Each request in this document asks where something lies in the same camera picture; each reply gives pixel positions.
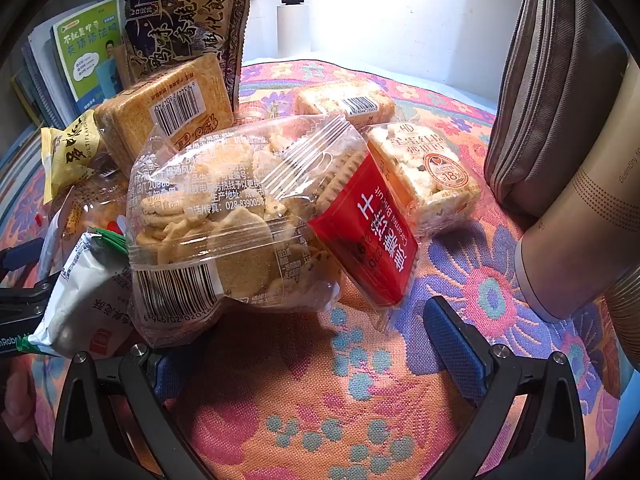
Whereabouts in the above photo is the floral woven cloth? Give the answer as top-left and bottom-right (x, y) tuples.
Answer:
(0, 56), (640, 480)

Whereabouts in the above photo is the square biscuit pack with barcode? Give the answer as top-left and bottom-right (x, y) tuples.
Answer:
(94, 54), (237, 172)

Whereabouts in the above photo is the round bread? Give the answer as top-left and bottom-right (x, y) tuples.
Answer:
(50, 175), (132, 242)

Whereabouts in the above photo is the green book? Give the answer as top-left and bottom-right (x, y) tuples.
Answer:
(51, 0), (127, 104)

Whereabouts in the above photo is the person's left hand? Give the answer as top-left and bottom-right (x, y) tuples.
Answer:
(4, 359), (40, 442)

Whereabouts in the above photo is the puffed rice cake pack orange label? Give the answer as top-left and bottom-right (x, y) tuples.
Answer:
(366, 121), (484, 237)

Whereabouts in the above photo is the white packet with green edge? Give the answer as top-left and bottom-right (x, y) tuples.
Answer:
(27, 227), (137, 359)

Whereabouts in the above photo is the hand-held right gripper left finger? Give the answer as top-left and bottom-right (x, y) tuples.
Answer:
(52, 342), (196, 480)

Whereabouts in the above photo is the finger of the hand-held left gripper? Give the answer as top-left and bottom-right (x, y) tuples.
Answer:
(0, 237), (47, 277)
(0, 280), (53, 313)

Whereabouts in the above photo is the blue white patterned snack bag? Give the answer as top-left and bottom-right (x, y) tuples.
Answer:
(123, 0), (257, 107)

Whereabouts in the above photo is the white lamp pole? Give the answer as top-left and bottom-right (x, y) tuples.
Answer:
(274, 0), (312, 57)

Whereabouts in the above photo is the beige thermos bottle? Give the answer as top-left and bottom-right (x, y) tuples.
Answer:
(514, 54), (640, 324)

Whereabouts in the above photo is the grey striped fabric bag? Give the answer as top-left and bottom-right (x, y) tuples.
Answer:
(484, 0), (632, 217)

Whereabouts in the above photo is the clear bag of small crackers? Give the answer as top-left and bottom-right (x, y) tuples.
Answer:
(125, 114), (372, 352)

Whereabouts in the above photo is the red biscuit packet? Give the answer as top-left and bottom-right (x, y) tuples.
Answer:
(306, 152), (422, 332)

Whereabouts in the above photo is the yellow snack packet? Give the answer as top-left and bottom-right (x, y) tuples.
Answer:
(40, 114), (107, 204)

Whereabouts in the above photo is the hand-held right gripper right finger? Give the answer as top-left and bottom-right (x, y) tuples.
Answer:
(424, 296), (586, 480)

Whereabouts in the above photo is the puffed rice cake pack barcode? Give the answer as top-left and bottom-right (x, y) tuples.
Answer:
(291, 81), (397, 132)

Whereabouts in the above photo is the stack of books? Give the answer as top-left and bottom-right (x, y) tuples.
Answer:
(9, 10), (81, 132)

